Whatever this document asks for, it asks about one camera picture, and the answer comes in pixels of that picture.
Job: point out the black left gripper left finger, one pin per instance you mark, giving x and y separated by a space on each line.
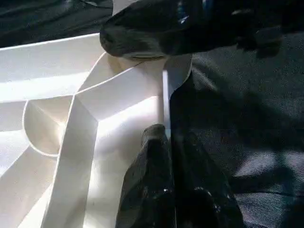
147 187

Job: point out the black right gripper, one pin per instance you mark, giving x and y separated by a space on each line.
261 23

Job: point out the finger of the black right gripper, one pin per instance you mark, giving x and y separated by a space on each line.
154 31

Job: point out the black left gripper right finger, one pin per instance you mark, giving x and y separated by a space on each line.
202 194

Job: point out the white plastic table top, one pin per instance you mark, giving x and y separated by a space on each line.
95 118

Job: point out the black mat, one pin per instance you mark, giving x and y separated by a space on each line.
237 107

